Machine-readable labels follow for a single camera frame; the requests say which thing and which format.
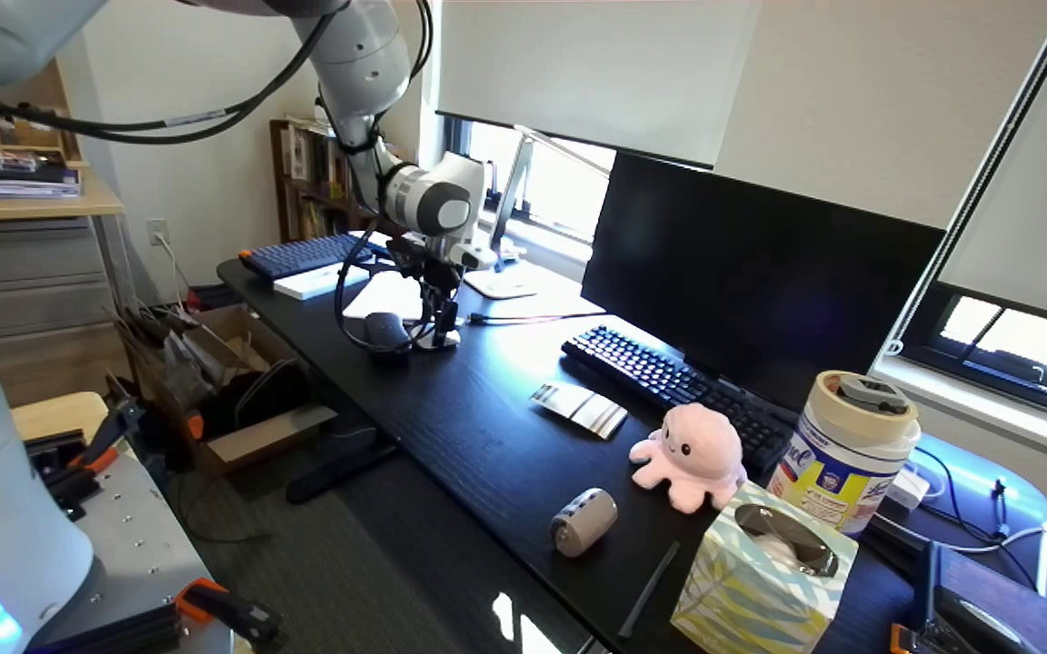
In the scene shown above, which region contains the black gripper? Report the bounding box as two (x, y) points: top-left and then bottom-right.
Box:
(391, 237), (466, 357)

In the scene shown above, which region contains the cardboard box with tools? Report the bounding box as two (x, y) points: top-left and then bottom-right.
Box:
(116, 300), (337, 475)

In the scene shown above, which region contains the coloured patterned tissue box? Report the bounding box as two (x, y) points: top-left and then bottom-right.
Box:
(669, 478), (861, 654)

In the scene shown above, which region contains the white paper booklet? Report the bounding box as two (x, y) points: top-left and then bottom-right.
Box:
(337, 267), (471, 327)

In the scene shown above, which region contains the white desk lamp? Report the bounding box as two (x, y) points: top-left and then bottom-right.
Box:
(463, 122), (575, 306)

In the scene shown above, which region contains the flat white book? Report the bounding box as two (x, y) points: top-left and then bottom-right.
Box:
(268, 263), (370, 306)

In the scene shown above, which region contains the blue notebook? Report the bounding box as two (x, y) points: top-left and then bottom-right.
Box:
(239, 232), (370, 287)

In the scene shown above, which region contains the small white card pack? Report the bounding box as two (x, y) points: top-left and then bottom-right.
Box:
(532, 383), (634, 443)

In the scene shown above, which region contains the dark wooden bookshelf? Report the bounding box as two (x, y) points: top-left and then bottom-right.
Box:
(266, 115), (381, 246)

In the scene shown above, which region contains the black keyboard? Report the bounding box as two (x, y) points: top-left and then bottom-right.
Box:
(560, 323), (799, 475)

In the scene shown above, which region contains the small grey cylinder speaker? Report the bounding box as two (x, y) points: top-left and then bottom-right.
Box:
(548, 483), (623, 558)

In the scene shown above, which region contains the pink octopus plush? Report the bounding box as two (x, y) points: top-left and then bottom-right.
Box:
(627, 399), (749, 516)

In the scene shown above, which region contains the white roller blind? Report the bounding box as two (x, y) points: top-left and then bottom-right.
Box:
(438, 0), (763, 171)
(934, 0), (1047, 335)

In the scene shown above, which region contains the black computer monitor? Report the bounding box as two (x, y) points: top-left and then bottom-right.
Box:
(579, 145), (946, 421)

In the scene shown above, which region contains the black pen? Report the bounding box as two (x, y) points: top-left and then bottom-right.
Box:
(614, 538), (685, 644)

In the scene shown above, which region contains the orange black clamp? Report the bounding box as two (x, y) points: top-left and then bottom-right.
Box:
(175, 579), (288, 648)
(28, 395), (146, 512)

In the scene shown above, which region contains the metal robot mounting table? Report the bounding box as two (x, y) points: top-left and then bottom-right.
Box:
(26, 432), (231, 654)

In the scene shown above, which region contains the grey drawer cabinet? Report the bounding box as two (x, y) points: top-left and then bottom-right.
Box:
(0, 215), (137, 409)

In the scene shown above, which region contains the light wooden board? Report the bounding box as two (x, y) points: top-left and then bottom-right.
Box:
(8, 390), (114, 446)

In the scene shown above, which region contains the light wooden shelf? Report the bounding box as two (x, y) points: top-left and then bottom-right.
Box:
(0, 57), (129, 230)

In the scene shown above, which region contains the white wipes canister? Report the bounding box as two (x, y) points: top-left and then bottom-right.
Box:
(768, 366), (924, 538)

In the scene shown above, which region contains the stack of books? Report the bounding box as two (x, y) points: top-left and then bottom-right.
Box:
(0, 152), (83, 203)

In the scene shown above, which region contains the window with dark frame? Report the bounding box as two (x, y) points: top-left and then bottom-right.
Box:
(873, 283), (1047, 467)
(443, 112), (620, 266)

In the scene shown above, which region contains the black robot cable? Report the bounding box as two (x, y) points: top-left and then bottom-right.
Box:
(0, 0), (443, 360)

